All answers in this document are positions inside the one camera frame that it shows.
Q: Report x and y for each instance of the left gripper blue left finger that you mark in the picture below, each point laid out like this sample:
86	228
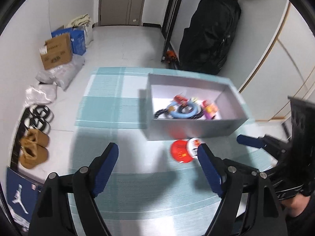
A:
102	167

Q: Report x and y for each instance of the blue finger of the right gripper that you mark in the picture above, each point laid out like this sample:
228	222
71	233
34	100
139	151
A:
250	141

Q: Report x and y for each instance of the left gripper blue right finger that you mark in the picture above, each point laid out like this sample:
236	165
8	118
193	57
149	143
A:
213	169

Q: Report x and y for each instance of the grey rectangular jewelry box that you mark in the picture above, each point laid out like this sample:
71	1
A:
161	89

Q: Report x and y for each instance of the right hand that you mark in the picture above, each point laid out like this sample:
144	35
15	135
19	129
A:
296	205

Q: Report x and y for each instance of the white round badge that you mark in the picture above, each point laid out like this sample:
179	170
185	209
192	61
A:
192	147

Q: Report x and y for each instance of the red flag round badge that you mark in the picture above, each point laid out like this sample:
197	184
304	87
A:
179	152

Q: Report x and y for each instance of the teal plaid tablecloth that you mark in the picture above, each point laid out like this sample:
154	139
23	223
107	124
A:
148	193

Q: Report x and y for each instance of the purple bangle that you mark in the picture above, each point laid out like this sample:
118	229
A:
209	110

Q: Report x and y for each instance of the blue Jordan shoe box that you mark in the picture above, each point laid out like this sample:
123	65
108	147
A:
21	194

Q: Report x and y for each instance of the black white slipper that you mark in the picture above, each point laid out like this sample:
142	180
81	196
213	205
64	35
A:
41	111
37	123

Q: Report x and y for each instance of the grey plastic mailer bag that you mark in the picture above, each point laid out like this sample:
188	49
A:
62	75

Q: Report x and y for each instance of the large black bag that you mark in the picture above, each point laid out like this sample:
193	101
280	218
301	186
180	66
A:
206	42

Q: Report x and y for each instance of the orange tool on floor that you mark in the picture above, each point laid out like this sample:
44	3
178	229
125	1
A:
170	56

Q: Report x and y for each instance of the brown cardboard box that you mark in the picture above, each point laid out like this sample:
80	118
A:
56	51

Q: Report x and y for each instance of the blue cardboard box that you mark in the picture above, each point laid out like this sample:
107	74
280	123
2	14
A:
77	39

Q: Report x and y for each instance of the beige tote bag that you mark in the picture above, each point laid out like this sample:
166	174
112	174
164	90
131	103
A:
85	24

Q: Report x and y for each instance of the grey-brown door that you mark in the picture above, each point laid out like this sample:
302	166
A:
120	12

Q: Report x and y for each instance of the black metal rack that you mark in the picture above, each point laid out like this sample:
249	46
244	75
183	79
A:
169	21

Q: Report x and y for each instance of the light blue ring toy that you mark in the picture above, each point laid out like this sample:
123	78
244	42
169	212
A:
183	112

